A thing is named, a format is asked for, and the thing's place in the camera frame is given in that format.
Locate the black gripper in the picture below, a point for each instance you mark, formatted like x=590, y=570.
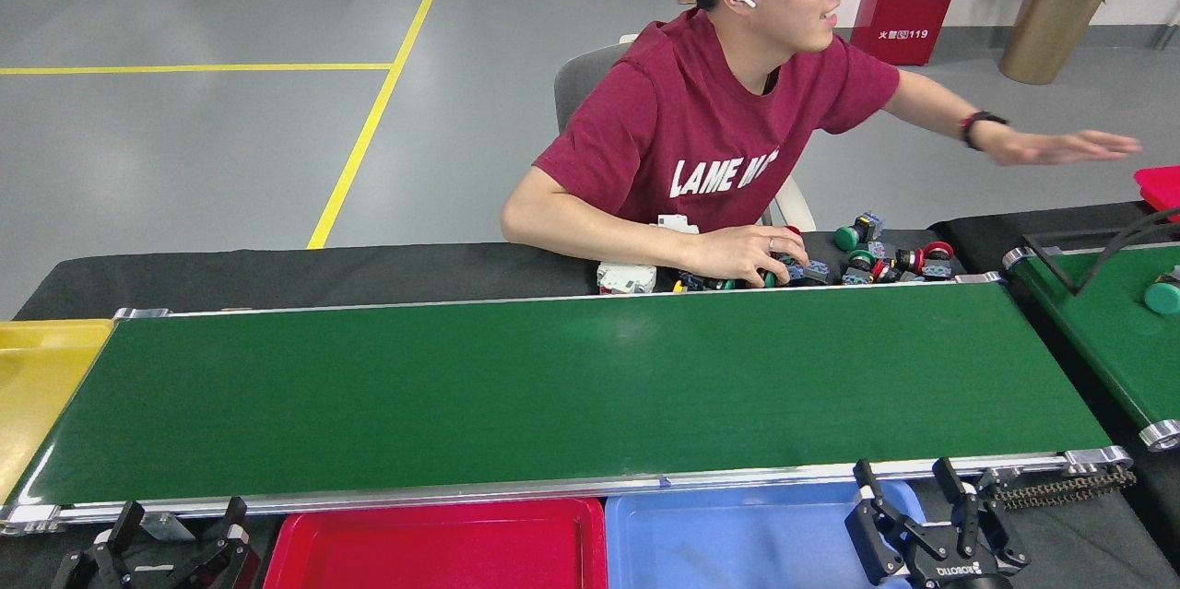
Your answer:
x=959, y=571

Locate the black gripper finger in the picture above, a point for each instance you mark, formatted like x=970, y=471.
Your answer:
x=226, y=561
x=92, y=571

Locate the person's left forearm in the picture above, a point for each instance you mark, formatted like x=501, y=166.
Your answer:
x=931, y=105

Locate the person's right forearm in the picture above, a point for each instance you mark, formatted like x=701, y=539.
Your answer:
x=599, y=239

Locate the yellow plastic tray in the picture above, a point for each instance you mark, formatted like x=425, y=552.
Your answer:
x=37, y=386

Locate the blue plastic tray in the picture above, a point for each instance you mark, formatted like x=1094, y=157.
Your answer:
x=719, y=543

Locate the red plastic tray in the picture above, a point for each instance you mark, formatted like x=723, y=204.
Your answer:
x=433, y=552

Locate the short green conveyor belt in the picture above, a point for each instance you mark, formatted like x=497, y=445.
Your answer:
x=1115, y=340

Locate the long green conveyor belt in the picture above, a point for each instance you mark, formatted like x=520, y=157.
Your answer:
x=553, y=386

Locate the person's right hand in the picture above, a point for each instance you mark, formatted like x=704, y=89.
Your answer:
x=747, y=255

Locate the person's left hand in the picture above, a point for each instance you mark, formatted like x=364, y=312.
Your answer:
x=1051, y=148

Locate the black wristwatch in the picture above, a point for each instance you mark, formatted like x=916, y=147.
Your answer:
x=973, y=126

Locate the red plastic bin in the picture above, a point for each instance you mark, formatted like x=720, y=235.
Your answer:
x=1162, y=183

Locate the person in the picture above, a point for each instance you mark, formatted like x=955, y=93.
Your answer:
x=701, y=110

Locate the potted plant in gold pot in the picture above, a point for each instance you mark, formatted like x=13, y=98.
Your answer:
x=1046, y=36

